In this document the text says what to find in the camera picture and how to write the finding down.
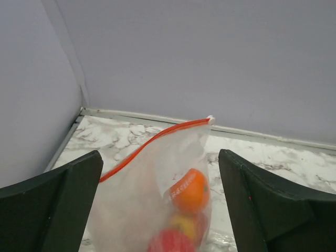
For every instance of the orange fruit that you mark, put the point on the orange fruit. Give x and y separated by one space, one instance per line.
190 194

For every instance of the red apple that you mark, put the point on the red apple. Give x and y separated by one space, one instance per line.
193 226
168 240

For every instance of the clear orange-zipper zip bag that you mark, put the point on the clear orange-zipper zip bag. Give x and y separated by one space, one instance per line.
132 202

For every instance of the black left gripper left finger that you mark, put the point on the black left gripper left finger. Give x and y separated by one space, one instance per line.
49 212

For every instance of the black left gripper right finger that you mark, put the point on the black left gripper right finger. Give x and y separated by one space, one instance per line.
271 213

